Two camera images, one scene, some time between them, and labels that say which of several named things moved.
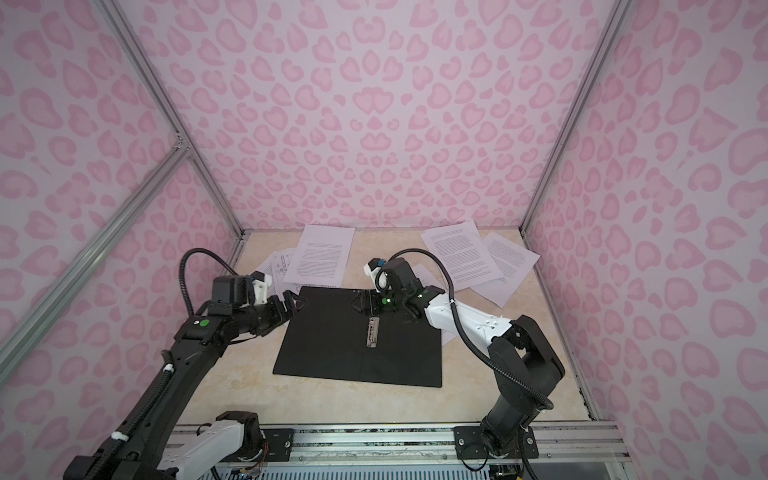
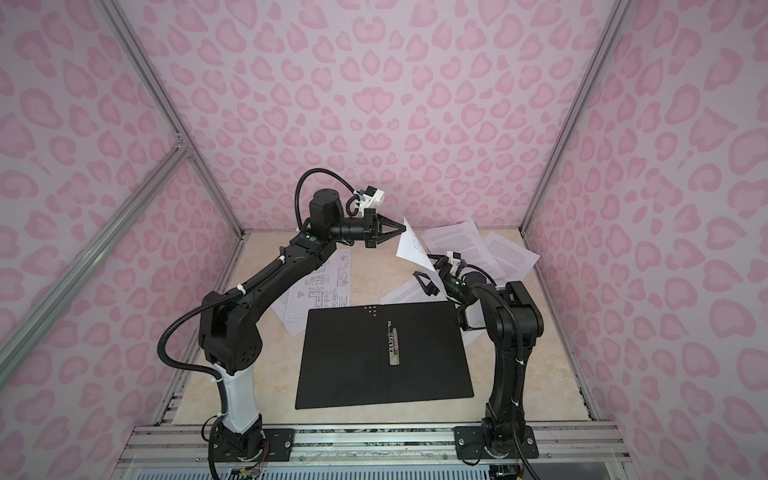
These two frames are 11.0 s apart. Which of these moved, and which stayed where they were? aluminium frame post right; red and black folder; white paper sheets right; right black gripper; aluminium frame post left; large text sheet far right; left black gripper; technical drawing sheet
Moved: red and black folder; right black gripper; left black gripper; technical drawing sheet
Stayed: aluminium frame post right; aluminium frame post left; large text sheet far right; white paper sheets right
